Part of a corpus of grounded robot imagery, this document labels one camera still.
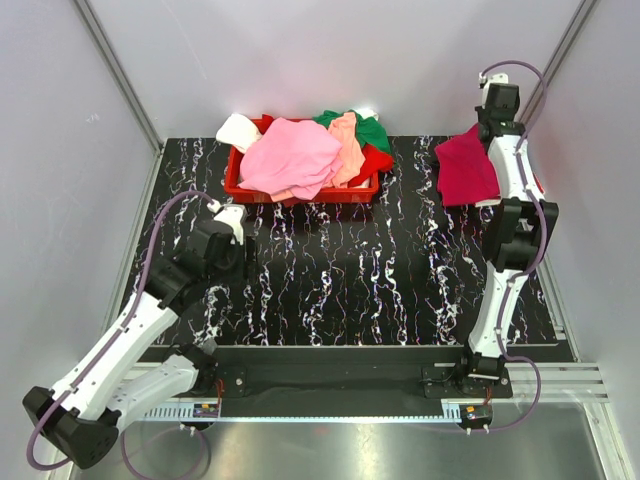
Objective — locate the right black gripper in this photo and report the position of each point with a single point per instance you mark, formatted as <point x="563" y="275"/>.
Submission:
<point x="481" y="113"/>

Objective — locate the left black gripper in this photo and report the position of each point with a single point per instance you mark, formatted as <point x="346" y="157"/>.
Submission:
<point x="248" y="254"/>

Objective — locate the magenta t shirt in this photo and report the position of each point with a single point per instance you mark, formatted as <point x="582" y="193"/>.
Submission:
<point x="466" y="175"/>

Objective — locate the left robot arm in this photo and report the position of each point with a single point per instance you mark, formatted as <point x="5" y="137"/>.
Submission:
<point x="84" y="413"/>

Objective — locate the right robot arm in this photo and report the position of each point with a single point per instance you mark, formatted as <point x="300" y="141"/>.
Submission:
<point x="517" y="236"/>

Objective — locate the red white printed folded shirt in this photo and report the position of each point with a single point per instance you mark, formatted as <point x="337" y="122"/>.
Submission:
<point x="496" y="200"/>

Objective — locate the red plastic bin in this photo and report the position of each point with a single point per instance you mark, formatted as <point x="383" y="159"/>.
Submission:
<point x="362" y="193"/>

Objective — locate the light pink t shirt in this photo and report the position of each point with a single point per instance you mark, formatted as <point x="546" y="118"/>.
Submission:
<point x="294" y="156"/>

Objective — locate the green t shirt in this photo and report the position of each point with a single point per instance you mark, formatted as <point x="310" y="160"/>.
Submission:
<point x="367" y="130"/>

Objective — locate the red t shirt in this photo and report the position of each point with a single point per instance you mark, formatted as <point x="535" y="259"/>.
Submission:
<point x="375" y="161"/>

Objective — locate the white cloth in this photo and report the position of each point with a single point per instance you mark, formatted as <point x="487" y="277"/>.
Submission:
<point x="239" y="132"/>

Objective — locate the black marble pattern mat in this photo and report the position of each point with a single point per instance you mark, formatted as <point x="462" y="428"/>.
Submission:
<point x="400" y="270"/>

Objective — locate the left connector box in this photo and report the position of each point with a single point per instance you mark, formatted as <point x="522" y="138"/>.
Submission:
<point x="206" y="410"/>

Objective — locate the connector box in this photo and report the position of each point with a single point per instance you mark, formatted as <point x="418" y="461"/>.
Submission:
<point x="206" y="410"/>
<point x="476" y="417"/>

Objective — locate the peach t shirt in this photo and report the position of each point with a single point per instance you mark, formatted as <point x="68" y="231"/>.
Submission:
<point x="350" y="155"/>

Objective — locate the right connector box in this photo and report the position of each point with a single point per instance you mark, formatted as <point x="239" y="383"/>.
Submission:
<point x="476" y="417"/>

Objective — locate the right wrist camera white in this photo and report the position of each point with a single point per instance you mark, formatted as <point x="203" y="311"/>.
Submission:
<point x="485" y="80"/>

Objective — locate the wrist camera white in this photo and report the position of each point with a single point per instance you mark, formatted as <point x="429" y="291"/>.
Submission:
<point x="232" y="215"/>
<point x="485" y="80"/>

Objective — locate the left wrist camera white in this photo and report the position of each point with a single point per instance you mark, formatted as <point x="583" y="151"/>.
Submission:
<point x="232" y="215"/>

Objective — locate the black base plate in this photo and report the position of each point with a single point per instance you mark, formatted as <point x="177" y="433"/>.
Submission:
<point x="356" y="381"/>

